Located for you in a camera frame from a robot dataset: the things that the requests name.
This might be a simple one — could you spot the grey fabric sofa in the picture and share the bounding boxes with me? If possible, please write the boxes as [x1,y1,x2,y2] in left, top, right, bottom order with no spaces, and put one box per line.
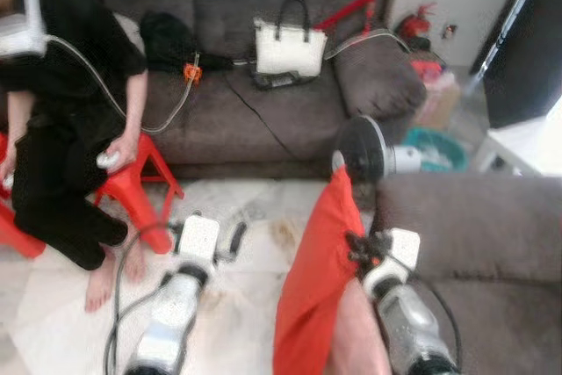
[373,173,562,375]

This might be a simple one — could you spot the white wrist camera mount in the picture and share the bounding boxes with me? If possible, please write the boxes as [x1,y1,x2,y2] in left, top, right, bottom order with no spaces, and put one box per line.
[367,227,422,292]
[174,214,222,262]

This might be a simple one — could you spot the black floor fan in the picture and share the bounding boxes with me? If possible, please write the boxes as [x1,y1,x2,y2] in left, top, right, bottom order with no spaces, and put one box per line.
[332,114,422,218]

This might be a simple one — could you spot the red fire extinguisher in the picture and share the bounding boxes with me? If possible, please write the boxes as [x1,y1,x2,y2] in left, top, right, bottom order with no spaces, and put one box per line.
[393,4,436,42]

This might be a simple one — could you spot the flat black device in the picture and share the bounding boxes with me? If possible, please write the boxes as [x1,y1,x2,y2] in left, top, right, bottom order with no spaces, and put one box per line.
[253,68,321,90]

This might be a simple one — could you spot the white cable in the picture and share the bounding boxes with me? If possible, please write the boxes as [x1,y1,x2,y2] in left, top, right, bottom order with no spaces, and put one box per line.
[325,28,409,61]

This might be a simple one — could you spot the red plastic stool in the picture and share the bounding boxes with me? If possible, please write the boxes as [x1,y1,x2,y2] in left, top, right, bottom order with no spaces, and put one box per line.
[92,132,185,256]
[0,133,45,260]

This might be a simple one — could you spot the grey sofa armrest cushion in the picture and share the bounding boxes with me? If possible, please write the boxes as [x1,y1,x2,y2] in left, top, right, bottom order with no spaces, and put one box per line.
[334,32,429,121]

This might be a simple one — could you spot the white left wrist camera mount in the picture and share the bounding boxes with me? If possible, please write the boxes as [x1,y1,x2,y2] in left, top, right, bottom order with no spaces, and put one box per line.
[174,214,222,262]

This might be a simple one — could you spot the white handheld controller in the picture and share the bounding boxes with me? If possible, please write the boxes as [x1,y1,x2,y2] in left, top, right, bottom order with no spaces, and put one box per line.
[95,151,124,169]

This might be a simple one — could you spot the grey three-seat sofa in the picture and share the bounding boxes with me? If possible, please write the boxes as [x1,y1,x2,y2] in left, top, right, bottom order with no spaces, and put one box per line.
[26,0,429,181]

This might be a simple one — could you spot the thin black cable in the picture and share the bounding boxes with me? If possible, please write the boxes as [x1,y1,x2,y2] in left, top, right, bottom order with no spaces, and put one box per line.
[224,72,304,161]

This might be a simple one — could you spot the red pillow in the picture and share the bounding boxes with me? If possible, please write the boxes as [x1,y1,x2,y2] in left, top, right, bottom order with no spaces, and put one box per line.
[272,164,370,375]

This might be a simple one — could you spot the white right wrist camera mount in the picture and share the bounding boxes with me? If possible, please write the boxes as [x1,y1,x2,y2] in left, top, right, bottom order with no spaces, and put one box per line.
[367,227,422,292]

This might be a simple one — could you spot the white VR headset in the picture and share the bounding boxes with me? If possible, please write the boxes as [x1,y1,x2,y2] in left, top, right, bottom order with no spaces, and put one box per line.
[0,0,49,58]

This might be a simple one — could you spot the person left hand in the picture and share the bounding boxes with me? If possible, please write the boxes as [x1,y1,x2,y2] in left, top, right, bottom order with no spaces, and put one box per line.
[105,133,141,169]

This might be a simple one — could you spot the white handbag black handles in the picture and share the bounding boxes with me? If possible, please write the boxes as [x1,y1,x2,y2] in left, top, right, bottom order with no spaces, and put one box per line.
[253,0,328,79]

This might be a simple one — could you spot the person in black clothes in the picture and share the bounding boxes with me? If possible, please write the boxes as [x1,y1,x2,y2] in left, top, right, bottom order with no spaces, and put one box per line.
[0,0,150,313]

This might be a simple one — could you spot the person right hand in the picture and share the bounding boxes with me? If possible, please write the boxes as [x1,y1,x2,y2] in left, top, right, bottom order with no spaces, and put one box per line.
[0,141,18,181]

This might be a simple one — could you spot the grey headset cable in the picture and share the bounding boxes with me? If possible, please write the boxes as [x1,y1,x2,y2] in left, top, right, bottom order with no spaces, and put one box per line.
[44,34,203,134]

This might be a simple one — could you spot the orange cable clip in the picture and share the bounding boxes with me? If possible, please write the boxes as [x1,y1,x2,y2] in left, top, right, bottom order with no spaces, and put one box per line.
[183,61,203,84]

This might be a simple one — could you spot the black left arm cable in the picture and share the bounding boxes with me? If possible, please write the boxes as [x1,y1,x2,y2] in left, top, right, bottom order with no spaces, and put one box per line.
[104,221,181,375]

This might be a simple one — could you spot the red bar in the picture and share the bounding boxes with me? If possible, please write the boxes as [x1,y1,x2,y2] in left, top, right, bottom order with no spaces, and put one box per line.
[314,0,378,33]

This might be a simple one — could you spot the white table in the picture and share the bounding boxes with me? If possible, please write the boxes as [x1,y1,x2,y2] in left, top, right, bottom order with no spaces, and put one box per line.
[470,98,562,176]

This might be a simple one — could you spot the dark door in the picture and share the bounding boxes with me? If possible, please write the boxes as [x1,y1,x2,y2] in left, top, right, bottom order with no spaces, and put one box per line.
[470,0,562,128]

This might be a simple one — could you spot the teal plastic basket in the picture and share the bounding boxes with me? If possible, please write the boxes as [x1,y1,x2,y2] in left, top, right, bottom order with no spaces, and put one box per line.
[404,126,468,172]

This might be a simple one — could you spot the pink box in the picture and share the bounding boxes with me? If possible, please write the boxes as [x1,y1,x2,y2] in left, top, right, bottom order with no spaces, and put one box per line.
[408,57,449,86]

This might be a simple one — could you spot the cardboard box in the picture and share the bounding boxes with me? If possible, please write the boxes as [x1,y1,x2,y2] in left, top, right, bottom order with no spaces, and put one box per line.
[413,72,460,128]

